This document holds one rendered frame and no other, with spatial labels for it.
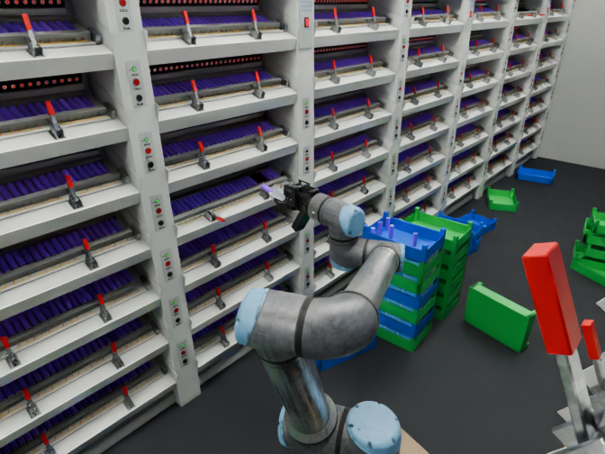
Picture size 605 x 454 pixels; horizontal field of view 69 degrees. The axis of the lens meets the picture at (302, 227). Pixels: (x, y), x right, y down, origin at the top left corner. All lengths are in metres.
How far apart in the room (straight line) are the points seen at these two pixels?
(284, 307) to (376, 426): 0.60
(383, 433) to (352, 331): 0.55
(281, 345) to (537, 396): 1.47
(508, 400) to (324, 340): 1.36
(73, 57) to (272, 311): 0.82
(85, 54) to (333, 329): 0.92
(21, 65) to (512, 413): 1.96
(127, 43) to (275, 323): 0.87
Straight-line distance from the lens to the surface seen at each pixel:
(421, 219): 2.38
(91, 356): 1.68
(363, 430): 1.32
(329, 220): 1.31
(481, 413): 1.98
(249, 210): 1.72
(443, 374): 2.08
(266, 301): 0.84
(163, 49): 1.41
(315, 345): 0.81
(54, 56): 1.29
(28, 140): 1.31
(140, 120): 1.38
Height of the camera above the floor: 1.43
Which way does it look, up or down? 27 degrees down
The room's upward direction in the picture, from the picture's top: 1 degrees counter-clockwise
